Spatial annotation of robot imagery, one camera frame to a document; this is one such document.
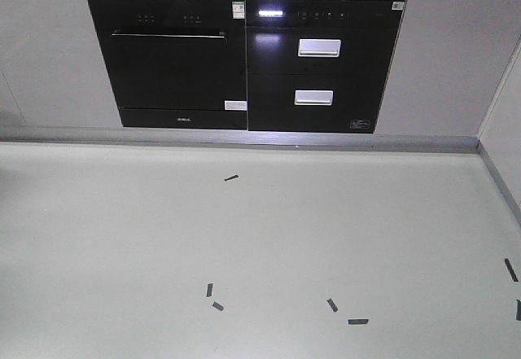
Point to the white left cabinet door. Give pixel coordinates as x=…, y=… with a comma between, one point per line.
x=52, y=68

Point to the white cabinet door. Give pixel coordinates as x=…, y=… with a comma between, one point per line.
x=52, y=68
x=449, y=58

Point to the black drawer sterilizer cabinet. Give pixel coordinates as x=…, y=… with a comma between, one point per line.
x=367, y=29

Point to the white right cabinet door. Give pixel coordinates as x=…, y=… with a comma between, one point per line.
x=449, y=58

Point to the lower silver drawer handle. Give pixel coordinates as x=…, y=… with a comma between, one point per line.
x=313, y=97

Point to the silver drawer handle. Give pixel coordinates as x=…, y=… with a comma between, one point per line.
x=319, y=48
x=313, y=97

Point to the upper silver drawer handle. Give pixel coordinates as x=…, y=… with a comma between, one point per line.
x=319, y=48

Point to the black floor tape strip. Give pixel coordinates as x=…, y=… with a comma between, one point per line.
x=518, y=310

